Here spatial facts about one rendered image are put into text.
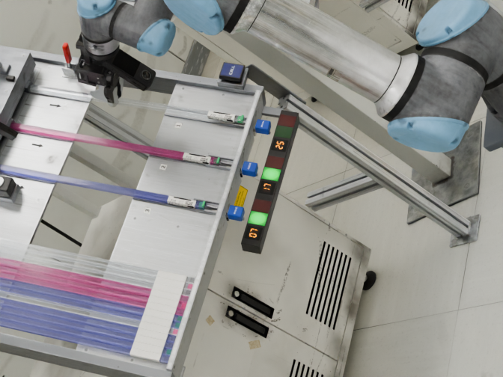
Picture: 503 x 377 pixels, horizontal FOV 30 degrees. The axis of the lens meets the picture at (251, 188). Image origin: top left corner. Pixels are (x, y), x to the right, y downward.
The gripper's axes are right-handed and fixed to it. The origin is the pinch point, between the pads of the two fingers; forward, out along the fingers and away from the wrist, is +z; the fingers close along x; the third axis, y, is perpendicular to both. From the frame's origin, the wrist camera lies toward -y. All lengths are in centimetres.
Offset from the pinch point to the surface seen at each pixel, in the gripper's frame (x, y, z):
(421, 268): -4, -80, 51
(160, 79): -8.1, -7.4, 0.0
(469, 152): -37, -85, 41
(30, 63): -4.4, 22.6, 1.3
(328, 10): -85, -37, 54
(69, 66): -5.8, 13.5, 0.3
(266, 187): 14.1, -37.8, -3.6
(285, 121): -3.1, -37.7, -3.7
